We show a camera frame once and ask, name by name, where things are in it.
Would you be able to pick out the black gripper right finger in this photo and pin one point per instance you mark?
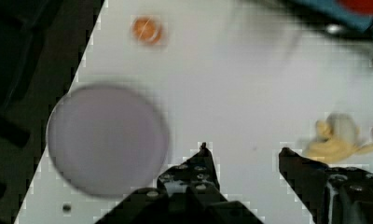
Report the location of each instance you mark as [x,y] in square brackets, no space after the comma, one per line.
[332,195]

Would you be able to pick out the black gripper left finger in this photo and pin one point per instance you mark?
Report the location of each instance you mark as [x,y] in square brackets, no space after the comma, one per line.
[188,193]

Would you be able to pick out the silver toaster oven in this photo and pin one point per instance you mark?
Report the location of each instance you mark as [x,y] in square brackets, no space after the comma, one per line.
[329,17]

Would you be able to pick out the peeled banana toy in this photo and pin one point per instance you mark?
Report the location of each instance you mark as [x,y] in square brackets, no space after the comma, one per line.
[337,138]

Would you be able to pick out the grey round plate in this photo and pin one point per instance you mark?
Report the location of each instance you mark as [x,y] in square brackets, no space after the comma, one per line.
[106,140]

